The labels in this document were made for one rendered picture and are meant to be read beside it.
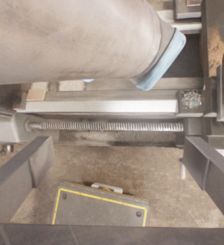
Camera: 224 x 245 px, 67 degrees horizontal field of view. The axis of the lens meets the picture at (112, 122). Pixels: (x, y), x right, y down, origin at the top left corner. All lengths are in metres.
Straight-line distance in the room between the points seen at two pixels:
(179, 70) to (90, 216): 1.12
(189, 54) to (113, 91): 0.44
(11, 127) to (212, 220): 1.62
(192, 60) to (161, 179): 1.02
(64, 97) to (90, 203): 0.82
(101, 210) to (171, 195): 0.63
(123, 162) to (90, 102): 0.92
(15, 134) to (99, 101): 0.47
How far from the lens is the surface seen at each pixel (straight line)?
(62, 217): 1.47
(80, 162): 1.67
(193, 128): 0.82
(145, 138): 1.18
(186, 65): 0.98
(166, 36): 0.24
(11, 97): 0.89
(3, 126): 1.00
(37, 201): 1.91
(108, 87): 0.80
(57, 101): 0.83
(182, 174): 0.97
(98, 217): 1.39
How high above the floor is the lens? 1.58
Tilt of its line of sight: 79 degrees down
